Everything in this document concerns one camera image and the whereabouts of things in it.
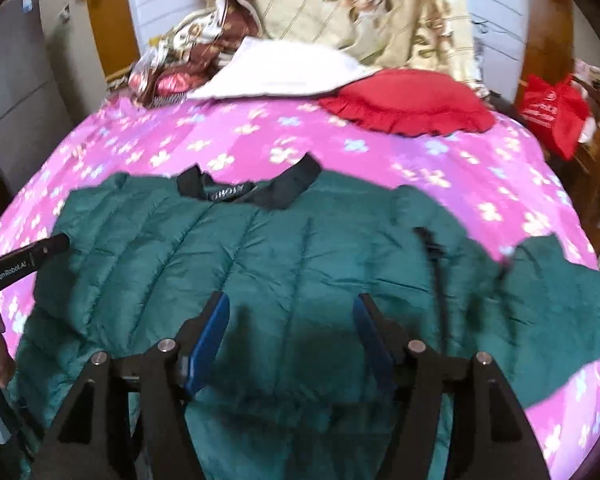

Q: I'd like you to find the brown floral blanket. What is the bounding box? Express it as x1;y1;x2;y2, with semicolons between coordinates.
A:
128;0;263;107

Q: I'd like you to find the pink floral bed sheet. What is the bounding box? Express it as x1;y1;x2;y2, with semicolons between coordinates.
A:
0;95;600;480

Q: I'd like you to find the red shopping bag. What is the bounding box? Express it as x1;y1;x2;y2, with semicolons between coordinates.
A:
518;74;590;162

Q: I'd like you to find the white pillow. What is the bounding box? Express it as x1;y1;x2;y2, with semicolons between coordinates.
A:
187;37;376;100

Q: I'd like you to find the red ruffled cushion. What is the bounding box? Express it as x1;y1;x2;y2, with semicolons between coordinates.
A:
318;68;495;138

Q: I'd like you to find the cream floral quilt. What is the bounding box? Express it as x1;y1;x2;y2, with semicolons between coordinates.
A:
254;0;488;98

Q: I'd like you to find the grey refrigerator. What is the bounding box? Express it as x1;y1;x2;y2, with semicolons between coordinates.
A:
0;0;73;193

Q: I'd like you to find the pink plastic package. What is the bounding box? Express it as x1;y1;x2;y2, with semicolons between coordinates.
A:
155;73;196;96

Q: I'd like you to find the dark green puffer jacket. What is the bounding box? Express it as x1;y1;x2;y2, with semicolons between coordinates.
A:
10;171;600;479

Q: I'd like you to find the wooden shelf unit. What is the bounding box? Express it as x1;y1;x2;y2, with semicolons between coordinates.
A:
568;58;600;255

